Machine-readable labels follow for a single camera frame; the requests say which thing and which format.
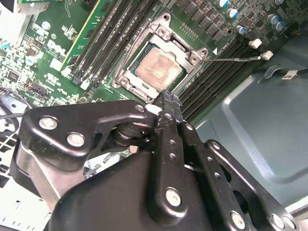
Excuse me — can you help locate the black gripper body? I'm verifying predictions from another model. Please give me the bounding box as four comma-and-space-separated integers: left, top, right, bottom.
9, 141, 231, 231

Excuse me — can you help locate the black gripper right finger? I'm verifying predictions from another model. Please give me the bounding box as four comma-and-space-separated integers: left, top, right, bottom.
171, 95, 300, 231

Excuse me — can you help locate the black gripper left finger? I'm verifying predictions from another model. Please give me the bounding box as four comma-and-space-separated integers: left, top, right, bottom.
18, 90, 190, 223

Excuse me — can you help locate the silver topped CPU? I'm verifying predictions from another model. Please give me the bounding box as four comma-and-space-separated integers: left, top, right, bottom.
128, 43, 186, 92

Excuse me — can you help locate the metal socket cover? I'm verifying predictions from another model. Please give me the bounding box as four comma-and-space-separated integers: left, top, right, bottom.
117, 28, 200, 99

